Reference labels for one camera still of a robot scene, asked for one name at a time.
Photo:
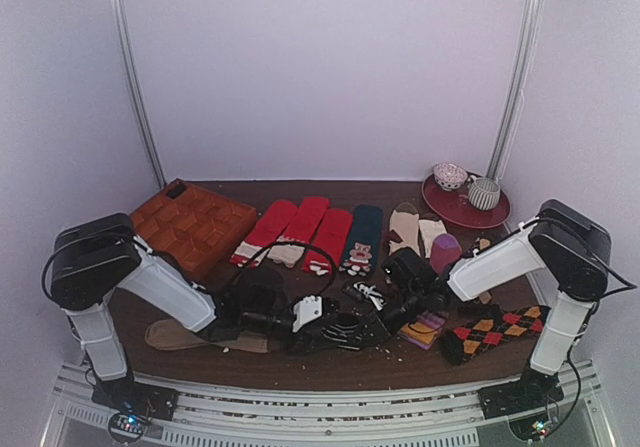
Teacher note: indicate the cream short sock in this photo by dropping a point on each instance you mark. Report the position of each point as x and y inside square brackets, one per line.
[429, 230]

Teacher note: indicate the purple magenta sock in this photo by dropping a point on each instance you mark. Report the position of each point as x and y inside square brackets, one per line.
[445, 251]

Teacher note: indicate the patterned white bowl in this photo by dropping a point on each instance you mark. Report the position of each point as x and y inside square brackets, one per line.
[449, 176]

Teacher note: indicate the brown argyle sock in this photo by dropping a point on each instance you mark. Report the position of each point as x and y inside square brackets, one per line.
[481, 243]

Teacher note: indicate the orange divided organizer tray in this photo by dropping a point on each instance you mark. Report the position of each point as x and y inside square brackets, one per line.
[198, 227]

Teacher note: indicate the dark red plate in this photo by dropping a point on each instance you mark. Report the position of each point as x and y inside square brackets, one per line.
[454, 207]

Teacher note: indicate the red sock middle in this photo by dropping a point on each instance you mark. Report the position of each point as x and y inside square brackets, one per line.
[299, 231]

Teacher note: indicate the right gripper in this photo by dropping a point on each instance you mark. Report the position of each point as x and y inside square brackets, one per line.
[379, 320]

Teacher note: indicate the purple yellow sock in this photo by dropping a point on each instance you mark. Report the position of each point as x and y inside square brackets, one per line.
[425, 330]

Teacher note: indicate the aluminium frame post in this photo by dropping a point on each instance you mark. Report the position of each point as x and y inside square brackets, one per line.
[135, 91]
[515, 94]

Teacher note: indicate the left aluminium frame post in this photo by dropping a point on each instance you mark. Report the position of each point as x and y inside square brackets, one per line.
[135, 91]

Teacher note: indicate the right aluminium frame post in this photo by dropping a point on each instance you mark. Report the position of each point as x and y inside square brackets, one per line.
[515, 94]

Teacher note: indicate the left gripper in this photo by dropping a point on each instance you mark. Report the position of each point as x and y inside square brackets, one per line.
[301, 345]

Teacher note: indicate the dark green reindeer sock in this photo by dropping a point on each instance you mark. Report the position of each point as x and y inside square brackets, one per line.
[362, 246]

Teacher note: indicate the red sock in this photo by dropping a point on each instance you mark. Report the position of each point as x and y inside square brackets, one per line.
[299, 231]
[331, 238]
[267, 230]

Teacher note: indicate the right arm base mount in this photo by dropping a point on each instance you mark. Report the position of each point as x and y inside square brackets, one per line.
[530, 403]

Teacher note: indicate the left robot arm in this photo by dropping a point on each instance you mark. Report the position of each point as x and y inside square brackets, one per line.
[91, 260]

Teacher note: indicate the red sock right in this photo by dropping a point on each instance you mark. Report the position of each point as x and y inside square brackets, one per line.
[331, 238]

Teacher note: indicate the striped grey cup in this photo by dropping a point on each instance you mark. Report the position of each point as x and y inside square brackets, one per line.
[483, 193]

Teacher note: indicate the beige striped sock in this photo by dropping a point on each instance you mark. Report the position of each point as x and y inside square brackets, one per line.
[403, 228]

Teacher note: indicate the black orange argyle sock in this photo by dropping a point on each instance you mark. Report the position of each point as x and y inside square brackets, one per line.
[466, 342]

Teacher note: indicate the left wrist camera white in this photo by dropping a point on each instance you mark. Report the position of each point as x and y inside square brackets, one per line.
[307, 310]

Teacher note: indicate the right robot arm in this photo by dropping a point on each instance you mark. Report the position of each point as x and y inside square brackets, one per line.
[570, 246]

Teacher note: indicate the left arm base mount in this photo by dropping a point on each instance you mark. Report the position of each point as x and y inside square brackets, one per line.
[136, 405]

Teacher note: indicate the tan sock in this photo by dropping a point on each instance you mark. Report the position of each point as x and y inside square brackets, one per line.
[170, 335]

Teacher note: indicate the black white striped sock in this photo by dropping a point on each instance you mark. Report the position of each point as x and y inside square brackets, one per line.
[347, 332]

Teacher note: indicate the red sock left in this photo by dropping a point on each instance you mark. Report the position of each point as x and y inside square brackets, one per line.
[267, 230]

